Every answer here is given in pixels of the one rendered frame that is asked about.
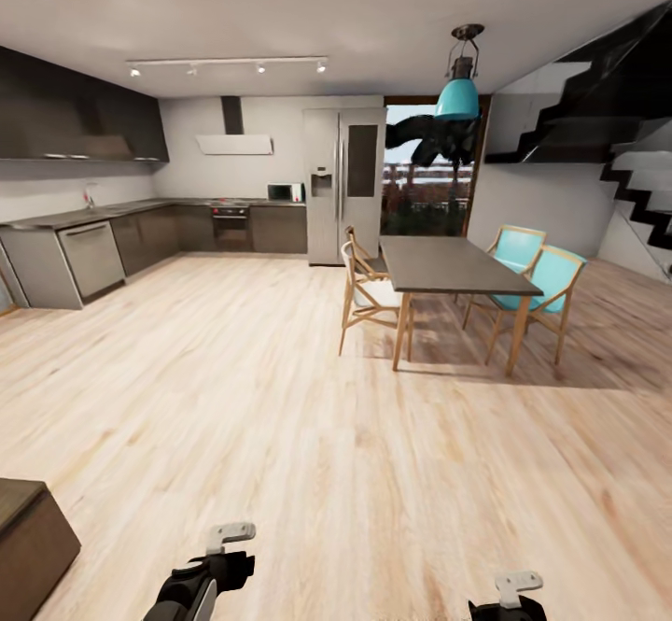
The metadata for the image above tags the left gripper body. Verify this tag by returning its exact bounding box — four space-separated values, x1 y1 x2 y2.
190 551 247 597

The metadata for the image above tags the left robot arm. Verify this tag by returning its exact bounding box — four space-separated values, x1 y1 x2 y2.
143 521 257 621

